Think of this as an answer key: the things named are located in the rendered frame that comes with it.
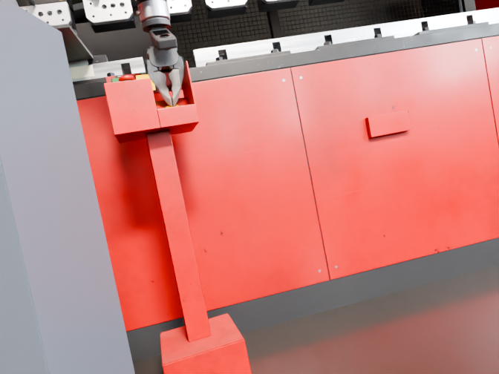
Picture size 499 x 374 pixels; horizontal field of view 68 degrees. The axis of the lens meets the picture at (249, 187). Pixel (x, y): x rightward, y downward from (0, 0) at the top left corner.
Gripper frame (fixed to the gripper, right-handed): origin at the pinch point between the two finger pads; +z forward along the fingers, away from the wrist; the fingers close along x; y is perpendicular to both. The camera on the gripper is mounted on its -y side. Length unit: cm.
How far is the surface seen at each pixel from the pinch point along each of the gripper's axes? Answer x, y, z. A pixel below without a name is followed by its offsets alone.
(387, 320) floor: -50, -6, 73
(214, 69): -17.3, 21.9, -10.7
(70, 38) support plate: 22.9, 21.2, -24.1
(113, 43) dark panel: 13, 93, -42
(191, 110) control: -3.3, -6.9, 3.8
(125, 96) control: 11.1, -6.4, -1.7
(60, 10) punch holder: 26, 40, -39
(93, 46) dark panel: 21, 94, -42
